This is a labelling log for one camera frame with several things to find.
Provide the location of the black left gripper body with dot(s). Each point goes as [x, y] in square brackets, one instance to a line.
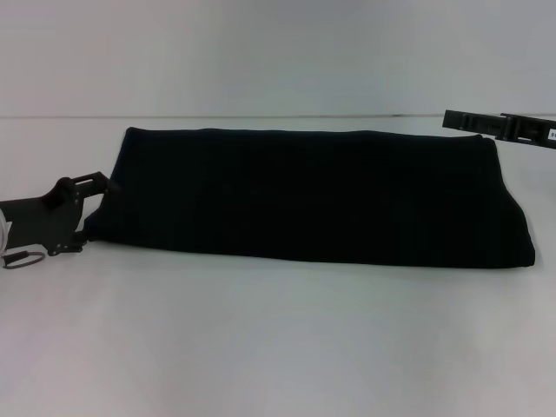
[35, 221]

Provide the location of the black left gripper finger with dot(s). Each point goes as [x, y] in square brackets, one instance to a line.
[93, 182]

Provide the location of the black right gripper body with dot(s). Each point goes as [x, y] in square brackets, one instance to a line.
[532, 130]

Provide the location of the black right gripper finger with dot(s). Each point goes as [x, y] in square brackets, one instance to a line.
[473, 121]

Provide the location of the black shirt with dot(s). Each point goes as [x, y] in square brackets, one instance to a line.
[304, 195]

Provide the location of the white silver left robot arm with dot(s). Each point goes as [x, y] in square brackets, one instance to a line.
[3, 234]

